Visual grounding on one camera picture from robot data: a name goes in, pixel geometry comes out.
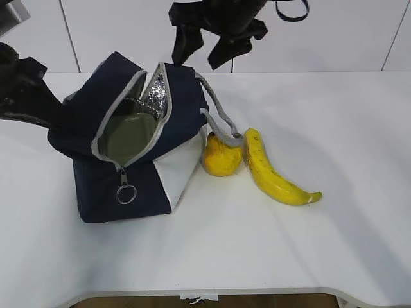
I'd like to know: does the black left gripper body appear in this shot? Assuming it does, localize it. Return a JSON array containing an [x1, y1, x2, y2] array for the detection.
[[1, 42, 48, 121]]

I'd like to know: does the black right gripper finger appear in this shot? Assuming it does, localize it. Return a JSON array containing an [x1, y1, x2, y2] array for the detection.
[[207, 33, 253, 69], [171, 24, 204, 65]]

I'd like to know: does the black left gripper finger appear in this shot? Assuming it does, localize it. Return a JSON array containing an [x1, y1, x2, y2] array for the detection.
[[19, 80, 74, 130]]

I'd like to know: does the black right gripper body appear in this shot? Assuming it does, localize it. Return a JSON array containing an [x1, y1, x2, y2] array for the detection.
[[169, 1, 268, 40]]

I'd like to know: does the green lid glass container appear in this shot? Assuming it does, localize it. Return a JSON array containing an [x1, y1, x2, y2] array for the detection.
[[98, 112, 157, 165]]

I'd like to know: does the navy blue lunch bag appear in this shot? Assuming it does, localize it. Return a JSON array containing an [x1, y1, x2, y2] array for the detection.
[[48, 52, 243, 223]]

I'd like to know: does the yellow banana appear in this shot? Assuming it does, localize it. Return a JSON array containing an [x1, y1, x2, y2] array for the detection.
[[244, 128, 322, 206]]

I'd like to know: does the yellow pear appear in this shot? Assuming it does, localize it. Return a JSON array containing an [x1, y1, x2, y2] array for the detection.
[[202, 132, 243, 177]]

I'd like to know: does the white tape on table edge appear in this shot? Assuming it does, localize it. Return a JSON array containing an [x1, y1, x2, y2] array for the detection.
[[180, 289, 219, 305]]

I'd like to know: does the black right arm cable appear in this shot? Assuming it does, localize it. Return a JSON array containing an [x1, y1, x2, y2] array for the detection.
[[275, 0, 310, 23]]

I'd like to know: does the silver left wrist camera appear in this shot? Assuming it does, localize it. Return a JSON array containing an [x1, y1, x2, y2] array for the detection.
[[1, 0, 30, 36]]

